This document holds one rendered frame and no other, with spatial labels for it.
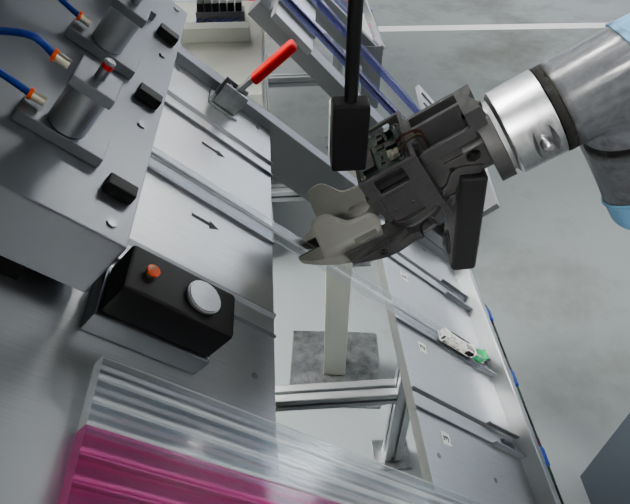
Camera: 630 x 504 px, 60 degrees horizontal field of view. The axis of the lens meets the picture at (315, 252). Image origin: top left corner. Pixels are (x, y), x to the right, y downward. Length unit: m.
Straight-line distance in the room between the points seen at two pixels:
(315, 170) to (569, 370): 1.21
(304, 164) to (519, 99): 0.32
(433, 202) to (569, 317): 1.44
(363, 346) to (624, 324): 0.82
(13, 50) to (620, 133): 0.43
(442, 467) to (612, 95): 0.35
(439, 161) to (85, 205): 0.29
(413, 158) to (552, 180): 2.00
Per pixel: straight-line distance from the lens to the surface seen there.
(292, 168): 0.71
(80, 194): 0.32
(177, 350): 0.35
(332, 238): 0.50
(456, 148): 0.47
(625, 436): 1.37
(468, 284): 0.84
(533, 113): 0.47
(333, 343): 1.46
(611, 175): 0.53
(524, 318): 1.83
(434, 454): 0.55
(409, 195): 0.47
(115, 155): 0.36
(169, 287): 0.33
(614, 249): 2.19
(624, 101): 0.48
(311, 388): 1.19
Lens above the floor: 1.33
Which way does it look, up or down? 44 degrees down
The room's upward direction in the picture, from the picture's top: straight up
